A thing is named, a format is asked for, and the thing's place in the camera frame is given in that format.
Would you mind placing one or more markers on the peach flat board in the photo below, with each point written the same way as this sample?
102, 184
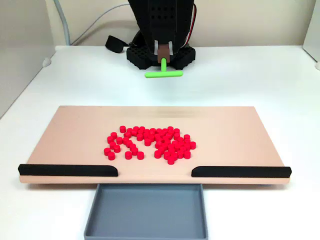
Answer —
75, 137

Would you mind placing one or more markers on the grey container tray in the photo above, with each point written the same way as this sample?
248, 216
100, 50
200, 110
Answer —
147, 212

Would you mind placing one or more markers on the green T-shaped pusher tool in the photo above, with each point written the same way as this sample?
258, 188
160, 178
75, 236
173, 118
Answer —
163, 67

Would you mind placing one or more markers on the black edge rail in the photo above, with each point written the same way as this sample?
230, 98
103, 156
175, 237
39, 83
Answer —
240, 172
67, 170

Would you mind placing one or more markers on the red cylindrical granule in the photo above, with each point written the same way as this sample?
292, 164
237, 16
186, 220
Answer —
113, 135
182, 149
135, 129
161, 150
174, 143
157, 137
119, 140
122, 129
128, 143
140, 133
187, 154
171, 133
176, 130
116, 148
145, 136
152, 131
167, 142
177, 147
132, 146
187, 146
140, 155
110, 140
171, 160
128, 155
164, 131
111, 156
157, 154
165, 139
141, 129
158, 144
151, 134
170, 147
192, 145
125, 140
181, 144
150, 138
139, 137
169, 136
171, 151
167, 155
126, 135
186, 137
180, 140
164, 146
134, 133
107, 151
173, 156
161, 134
176, 136
180, 154
146, 132
129, 131
134, 151
112, 145
187, 141
147, 142
159, 140
158, 131
170, 128

